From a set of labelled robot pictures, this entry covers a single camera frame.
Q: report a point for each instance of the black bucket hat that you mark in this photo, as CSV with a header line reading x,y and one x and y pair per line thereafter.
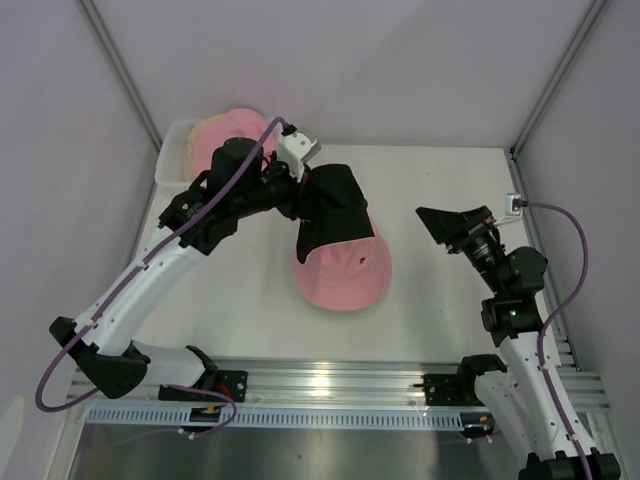
x,y
332,209

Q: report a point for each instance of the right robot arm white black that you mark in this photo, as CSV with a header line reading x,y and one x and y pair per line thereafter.
x,y
520,384

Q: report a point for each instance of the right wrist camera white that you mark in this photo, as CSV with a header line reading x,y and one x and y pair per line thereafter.
x,y
513,211

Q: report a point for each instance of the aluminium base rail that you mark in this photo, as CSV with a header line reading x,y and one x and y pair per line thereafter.
x,y
364,385

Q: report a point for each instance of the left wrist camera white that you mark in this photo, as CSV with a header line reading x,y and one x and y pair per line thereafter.
x,y
295,148

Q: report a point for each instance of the left corner aluminium profile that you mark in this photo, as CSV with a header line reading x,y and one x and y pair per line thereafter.
x,y
108,47

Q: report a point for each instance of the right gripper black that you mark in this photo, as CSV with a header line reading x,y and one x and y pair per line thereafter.
x,y
443,224

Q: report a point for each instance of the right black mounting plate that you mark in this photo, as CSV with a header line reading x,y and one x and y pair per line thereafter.
x,y
444,390

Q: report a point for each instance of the corner aluminium profile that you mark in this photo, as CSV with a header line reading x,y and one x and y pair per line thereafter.
x,y
562,70
108,47

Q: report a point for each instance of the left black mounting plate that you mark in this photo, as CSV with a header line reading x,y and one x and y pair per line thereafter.
x,y
232,384

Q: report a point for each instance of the right corner aluminium profile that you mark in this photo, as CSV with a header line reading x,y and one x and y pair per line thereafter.
x,y
562,70

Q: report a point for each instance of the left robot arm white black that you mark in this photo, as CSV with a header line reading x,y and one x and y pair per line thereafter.
x,y
241,181

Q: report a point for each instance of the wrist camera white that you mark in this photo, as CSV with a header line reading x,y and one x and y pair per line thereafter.
x,y
295,148
513,211

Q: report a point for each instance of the cream bucket hat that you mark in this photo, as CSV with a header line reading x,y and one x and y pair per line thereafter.
x,y
202,141

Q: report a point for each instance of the white plastic basket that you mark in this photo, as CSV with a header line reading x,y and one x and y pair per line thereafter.
x,y
169,171

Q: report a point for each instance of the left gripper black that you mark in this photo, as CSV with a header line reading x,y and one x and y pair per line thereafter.
x,y
292,207

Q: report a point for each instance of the white slotted cable duct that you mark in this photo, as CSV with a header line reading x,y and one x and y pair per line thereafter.
x,y
412,420

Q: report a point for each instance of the black mounting plate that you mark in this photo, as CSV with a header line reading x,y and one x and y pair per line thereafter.
x,y
232,384
444,390

